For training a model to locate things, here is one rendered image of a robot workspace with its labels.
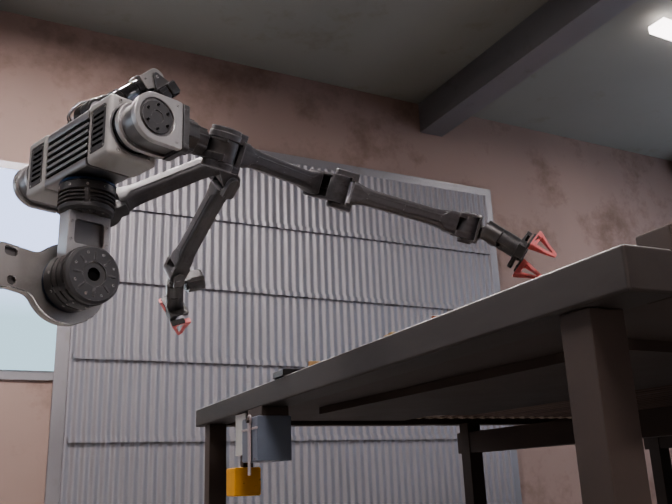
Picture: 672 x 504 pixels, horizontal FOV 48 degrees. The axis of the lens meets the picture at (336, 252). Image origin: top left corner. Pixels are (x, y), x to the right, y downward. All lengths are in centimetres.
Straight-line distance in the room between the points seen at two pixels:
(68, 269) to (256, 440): 69
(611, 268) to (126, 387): 372
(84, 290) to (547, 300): 111
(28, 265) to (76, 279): 14
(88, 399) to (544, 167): 409
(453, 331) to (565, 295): 27
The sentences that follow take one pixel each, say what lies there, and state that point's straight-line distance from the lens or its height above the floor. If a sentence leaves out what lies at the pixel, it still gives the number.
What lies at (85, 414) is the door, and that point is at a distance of 442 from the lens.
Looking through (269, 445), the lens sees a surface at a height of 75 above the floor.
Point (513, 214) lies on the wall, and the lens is 623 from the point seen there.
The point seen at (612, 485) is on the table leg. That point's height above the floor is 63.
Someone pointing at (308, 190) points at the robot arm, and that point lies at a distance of 212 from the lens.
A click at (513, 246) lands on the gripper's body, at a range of 215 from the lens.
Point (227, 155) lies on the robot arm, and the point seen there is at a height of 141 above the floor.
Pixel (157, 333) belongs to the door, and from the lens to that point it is 457.
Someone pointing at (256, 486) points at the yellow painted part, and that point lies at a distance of 233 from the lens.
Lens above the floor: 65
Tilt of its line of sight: 17 degrees up
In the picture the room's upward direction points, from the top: 2 degrees counter-clockwise
